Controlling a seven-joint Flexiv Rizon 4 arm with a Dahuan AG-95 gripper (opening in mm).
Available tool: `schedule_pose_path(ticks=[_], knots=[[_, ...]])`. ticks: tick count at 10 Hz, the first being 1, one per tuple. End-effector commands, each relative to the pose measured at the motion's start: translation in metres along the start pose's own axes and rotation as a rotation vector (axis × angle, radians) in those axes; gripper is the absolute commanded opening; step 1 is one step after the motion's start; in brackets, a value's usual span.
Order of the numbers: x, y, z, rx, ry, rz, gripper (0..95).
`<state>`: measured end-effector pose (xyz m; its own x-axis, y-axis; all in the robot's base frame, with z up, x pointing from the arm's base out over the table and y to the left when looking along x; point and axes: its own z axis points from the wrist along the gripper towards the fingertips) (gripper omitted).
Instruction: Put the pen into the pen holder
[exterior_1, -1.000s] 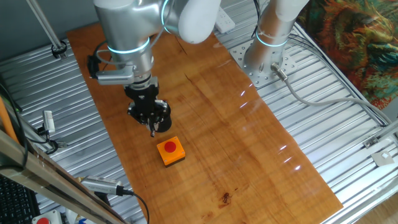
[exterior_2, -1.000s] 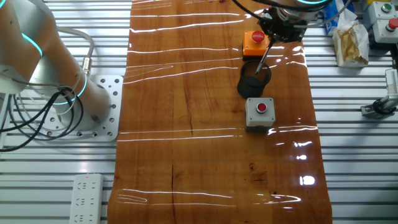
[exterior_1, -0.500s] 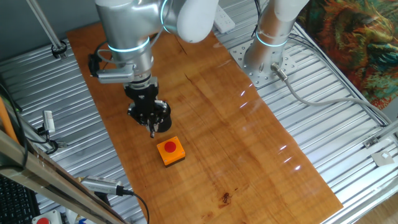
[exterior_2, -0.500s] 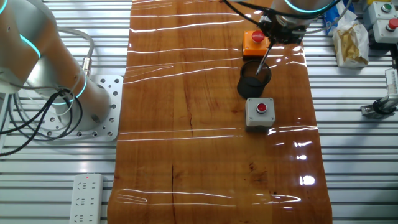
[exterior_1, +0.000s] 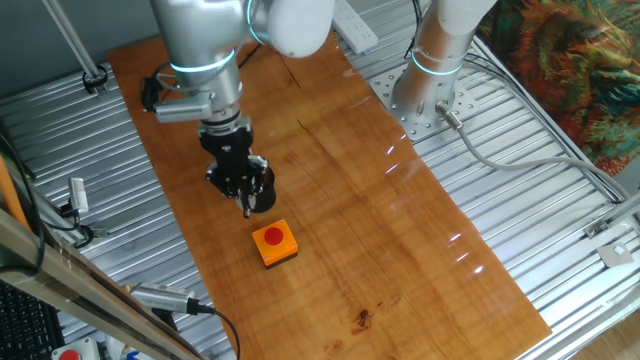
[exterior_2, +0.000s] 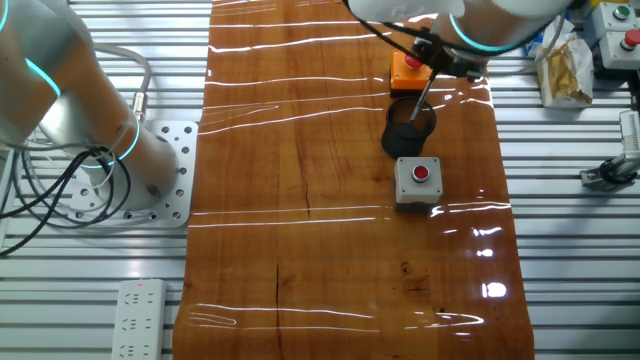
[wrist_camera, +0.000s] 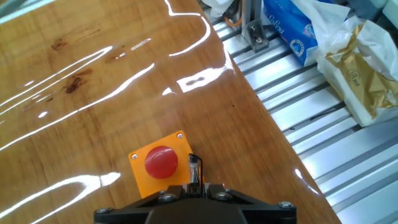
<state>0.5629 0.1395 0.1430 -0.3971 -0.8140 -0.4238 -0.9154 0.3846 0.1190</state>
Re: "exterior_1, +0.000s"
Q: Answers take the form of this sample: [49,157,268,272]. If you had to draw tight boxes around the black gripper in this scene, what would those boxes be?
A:
[198,118,272,211]

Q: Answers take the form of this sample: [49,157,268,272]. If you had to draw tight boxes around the orange box with red button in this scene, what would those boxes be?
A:
[250,218,300,270]

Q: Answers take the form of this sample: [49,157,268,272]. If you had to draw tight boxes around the wood grain table mat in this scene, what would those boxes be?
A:
[107,29,553,360]

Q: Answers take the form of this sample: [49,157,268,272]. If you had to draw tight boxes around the black metal clamp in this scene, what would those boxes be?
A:
[9,169,109,249]

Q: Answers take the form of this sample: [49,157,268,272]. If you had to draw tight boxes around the white power strip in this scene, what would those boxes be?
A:
[332,0,380,55]

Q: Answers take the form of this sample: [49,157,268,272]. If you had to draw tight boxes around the aluminium pole with black clamp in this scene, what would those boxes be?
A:
[42,0,109,97]

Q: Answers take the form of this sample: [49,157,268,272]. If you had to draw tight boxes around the orange pole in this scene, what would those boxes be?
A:
[0,154,30,231]

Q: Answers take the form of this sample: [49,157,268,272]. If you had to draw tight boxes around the grey box with red button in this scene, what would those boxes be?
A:
[51,336,101,360]

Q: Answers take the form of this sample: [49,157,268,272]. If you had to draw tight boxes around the black keyboard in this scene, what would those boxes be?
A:
[0,282,66,360]

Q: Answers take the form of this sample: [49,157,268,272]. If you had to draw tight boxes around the colourful patterned cloth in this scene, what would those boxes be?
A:
[475,0,640,177]

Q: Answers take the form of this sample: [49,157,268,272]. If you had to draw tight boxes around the metal plate with square hole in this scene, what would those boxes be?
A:
[596,240,636,269]

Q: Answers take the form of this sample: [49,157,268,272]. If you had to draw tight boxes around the aluminium profile bar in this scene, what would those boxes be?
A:
[602,189,640,229]

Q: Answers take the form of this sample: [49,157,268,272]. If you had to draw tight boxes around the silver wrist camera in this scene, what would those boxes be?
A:
[152,91,214,125]

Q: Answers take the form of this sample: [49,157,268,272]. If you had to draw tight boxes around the black camera cable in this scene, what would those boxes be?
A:
[192,298,242,360]

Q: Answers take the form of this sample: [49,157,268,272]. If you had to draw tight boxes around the silver camera on frame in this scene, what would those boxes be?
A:
[129,281,200,317]

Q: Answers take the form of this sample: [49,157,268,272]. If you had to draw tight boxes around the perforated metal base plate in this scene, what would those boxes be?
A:
[368,63,480,143]

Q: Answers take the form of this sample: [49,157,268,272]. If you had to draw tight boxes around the aluminium frame beam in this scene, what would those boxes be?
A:
[0,207,206,360]

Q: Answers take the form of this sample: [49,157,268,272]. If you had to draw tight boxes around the grey cable with metal connector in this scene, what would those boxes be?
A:
[433,98,634,201]

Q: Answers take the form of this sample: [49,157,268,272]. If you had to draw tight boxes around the small metal angle bracket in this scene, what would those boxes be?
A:
[583,218,610,240]

